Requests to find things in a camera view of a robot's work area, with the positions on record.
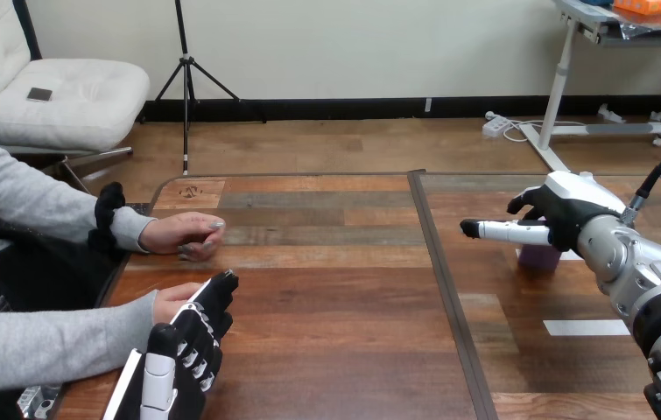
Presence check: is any person's hand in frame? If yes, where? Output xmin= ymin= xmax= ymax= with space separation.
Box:
xmin=152 ymin=281 xmax=204 ymax=326
xmin=138 ymin=211 xmax=228 ymax=263

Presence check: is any purple block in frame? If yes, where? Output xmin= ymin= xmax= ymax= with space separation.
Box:
xmin=517 ymin=243 xmax=564 ymax=271

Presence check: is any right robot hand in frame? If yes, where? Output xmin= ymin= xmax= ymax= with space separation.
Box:
xmin=460 ymin=171 xmax=628 ymax=254

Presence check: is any white power strip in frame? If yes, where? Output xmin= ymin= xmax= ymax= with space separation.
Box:
xmin=481 ymin=111 xmax=511 ymax=139

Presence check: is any person's forearm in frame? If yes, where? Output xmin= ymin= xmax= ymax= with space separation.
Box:
xmin=0 ymin=290 xmax=159 ymax=399
xmin=0 ymin=107 xmax=158 ymax=255

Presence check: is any white desk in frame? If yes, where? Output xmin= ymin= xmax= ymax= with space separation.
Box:
xmin=517 ymin=0 xmax=661 ymax=173

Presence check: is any black tripod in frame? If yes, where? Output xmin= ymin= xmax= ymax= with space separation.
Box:
xmin=135 ymin=0 xmax=268 ymax=178

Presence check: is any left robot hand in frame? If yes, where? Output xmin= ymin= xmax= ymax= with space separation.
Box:
xmin=102 ymin=269 xmax=240 ymax=420

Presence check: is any orange thing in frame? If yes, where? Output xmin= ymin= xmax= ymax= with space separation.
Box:
xmin=612 ymin=0 xmax=661 ymax=17

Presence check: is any white cushioned chair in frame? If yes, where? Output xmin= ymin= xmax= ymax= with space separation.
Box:
xmin=0 ymin=0 xmax=152 ymax=193

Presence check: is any person's body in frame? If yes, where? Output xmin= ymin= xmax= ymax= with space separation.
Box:
xmin=0 ymin=191 xmax=131 ymax=420

